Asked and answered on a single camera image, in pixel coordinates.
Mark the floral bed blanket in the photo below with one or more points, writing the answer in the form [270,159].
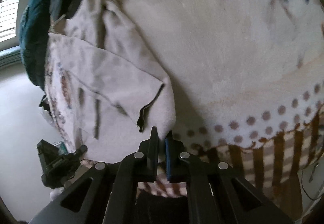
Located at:
[247,79]

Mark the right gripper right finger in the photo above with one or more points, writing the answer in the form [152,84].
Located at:
[216,193]

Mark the beige long-sleeve shirt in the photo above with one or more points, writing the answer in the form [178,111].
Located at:
[105,88]

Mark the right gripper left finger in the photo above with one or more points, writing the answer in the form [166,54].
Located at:
[105,193]

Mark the barred window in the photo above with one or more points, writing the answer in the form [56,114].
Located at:
[9,15]

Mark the dark teal folded quilt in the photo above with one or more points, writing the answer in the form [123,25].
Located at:
[33,39]

